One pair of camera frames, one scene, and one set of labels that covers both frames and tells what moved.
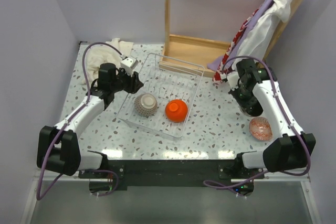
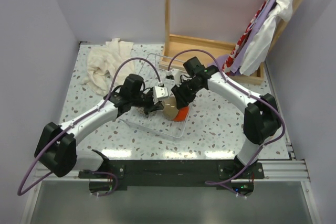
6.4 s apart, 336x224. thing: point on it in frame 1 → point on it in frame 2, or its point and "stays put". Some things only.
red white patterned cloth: [220, 73] → [226, 67]
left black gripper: [130, 83] → [153, 105]
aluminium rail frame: [72, 200] stays put
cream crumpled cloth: [99, 54] stays put
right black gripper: [245, 105] → [182, 99]
